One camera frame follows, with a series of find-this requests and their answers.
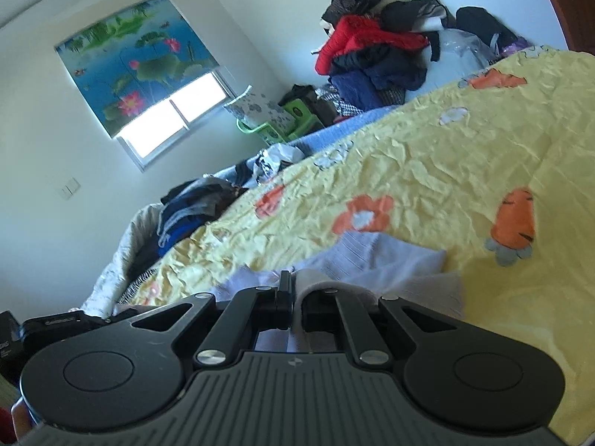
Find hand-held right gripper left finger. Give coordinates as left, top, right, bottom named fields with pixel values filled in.
left=125, top=269, right=295, bottom=368

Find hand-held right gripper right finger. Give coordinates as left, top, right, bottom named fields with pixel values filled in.
left=297, top=288, right=460, bottom=367

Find grey long-sleeve shirt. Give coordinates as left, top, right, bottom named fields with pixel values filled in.
left=211, top=232, right=466, bottom=354

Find stack of folded dark clothes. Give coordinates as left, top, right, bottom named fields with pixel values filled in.
left=158, top=177, right=242, bottom=258

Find white quilted comforter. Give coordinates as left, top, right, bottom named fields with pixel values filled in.
left=81, top=204, right=163, bottom=319

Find zebra striped cloth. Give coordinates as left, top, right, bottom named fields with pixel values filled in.
left=116, top=272, right=161, bottom=307

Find white plastic bag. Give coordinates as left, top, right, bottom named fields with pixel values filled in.
left=253, top=143, right=305, bottom=182

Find yellow printed blanket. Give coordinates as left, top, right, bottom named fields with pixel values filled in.
left=116, top=46, right=595, bottom=446

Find floral pillow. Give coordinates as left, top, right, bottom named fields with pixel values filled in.
left=223, top=90, right=298, bottom=145

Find window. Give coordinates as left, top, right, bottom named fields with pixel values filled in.
left=116, top=74, right=233, bottom=170

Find green plastic chair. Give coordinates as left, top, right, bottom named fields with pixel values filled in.
left=236, top=97, right=326, bottom=146

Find houndstooth cloth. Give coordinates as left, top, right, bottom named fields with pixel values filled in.
left=316, top=84, right=368, bottom=119

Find black bag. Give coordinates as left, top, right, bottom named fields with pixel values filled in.
left=279, top=84, right=335, bottom=124

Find navy jacket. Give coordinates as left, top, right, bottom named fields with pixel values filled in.
left=329, top=69, right=410, bottom=109

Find black puffer jacket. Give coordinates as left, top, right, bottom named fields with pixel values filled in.
left=332, top=44, right=428, bottom=91

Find red jacket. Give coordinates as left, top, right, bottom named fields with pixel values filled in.
left=315, top=15, right=431, bottom=75

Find lotus printed roller blind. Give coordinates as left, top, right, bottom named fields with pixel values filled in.
left=55, top=0, right=219, bottom=138

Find clear plastic bag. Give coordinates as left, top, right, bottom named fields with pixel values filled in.
left=425, top=28, right=503, bottom=89

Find black and white garments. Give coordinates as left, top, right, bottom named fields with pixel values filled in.
left=381, top=0, right=459, bottom=61

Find black patterned garment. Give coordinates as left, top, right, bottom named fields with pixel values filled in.
left=323, top=0, right=396, bottom=24

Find black backpack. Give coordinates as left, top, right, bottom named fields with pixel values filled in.
left=456, top=6, right=519, bottom=49

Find wooden door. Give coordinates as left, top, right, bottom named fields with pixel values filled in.
left=532, top=0, right=595, bottom=56

